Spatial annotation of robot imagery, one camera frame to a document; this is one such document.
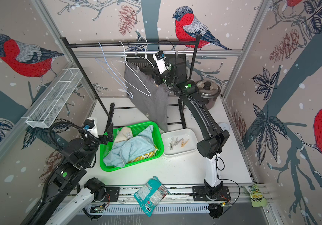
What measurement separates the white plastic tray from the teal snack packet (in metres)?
0.20

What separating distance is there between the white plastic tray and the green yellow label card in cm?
36

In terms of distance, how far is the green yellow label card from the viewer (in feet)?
2.34

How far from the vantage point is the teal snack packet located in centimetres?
70
